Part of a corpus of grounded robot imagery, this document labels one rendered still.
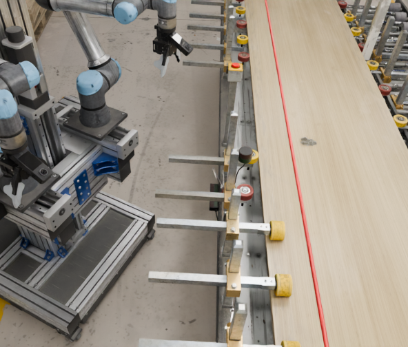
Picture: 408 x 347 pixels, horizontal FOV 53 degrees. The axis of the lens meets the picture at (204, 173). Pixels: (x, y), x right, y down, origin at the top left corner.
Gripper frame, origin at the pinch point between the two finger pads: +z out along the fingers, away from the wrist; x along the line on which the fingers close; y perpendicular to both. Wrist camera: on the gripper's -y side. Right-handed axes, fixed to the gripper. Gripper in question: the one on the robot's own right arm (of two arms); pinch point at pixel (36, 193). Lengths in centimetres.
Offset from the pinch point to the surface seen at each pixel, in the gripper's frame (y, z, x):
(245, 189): -46, 41, -70
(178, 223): -31, 36, -35
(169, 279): -41, 36, -12
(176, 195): -18, 46, -56
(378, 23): -72, 17, -231
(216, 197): -35, 46, -64
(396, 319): -119, 42, -40
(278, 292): -78, 36, -26
